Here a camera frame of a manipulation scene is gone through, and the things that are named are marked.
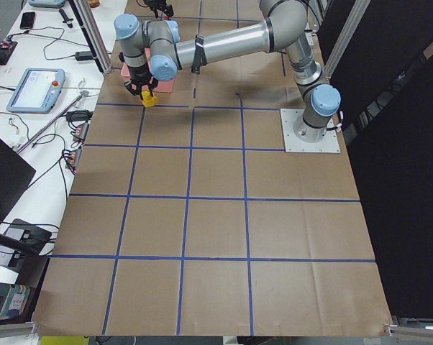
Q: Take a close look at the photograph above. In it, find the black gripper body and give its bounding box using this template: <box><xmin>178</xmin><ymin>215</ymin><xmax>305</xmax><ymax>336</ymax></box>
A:
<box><xmin>144</xmin><ymin>0</ymin><xmax>172</xmax><ymax>11</ymax></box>
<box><xmin>128</xmin><ymin>64</ymin><xmax>152</xmax><ymax>91</ymax></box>

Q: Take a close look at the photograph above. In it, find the yellow toy block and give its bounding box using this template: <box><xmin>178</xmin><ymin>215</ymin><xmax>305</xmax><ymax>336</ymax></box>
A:
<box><xmin>140</xmin><ymin>91</ymin><xmax>158</xmax><ymax>108</ymax></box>

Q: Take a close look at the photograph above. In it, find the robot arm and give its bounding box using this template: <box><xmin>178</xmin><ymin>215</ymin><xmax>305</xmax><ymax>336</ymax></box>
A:
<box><xmin>114</xmin><ymin>1</ymin><xmax>341</xmax><ymax>143</ymax></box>

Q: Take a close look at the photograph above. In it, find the pink plastic box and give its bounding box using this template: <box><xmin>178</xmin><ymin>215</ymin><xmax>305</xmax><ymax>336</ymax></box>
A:
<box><xmin>121</xmin><ymin>48</ymin><xmax>175</xmax><ymax>93</ymax></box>

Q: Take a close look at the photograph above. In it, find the black power adapter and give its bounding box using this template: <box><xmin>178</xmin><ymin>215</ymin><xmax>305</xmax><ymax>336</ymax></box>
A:
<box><xmin>74</xmin><ymin>51</ymin><xmax>94</xmax><ymax>62</ymax></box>

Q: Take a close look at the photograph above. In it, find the teach pendant tablet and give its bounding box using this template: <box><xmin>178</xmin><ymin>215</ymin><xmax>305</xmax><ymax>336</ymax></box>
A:
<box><xmin>6</xmin><ymin>68</ymin><xmax>65</xmax><ymax>114</ymax></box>

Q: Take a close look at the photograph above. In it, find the black smartphone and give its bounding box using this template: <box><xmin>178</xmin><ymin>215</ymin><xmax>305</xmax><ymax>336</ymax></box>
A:
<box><xmin>19</xmin><ymin>11</ymin><xmax>36</xmax><ymax>30</ymax></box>

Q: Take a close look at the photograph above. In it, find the black monitor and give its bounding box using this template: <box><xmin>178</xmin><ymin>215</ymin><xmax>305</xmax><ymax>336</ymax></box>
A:
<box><xmin>0</xmin><ymin>139</ymin><xmax>36</xmax><ymax>221</ymax></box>

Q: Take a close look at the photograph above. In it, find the aluminium frame post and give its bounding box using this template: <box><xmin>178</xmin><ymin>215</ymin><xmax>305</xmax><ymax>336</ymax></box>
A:
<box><xmin>69</xmin><ymin>0</ymin><xmax>112</xmax><ymax>75</ymax></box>

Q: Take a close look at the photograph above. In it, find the black camera stand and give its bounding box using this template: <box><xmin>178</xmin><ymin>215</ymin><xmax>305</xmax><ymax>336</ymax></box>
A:
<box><xmin>0</xmin><ymin>218</ymin><xmax>52</xmax><ymax>255</ymax></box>

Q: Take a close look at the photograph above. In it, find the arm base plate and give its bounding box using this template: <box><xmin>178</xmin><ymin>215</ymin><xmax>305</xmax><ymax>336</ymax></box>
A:
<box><xmin>280</xmin><ymin>109</ymin><xmax>341</xmax><ymax>155</ymax></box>

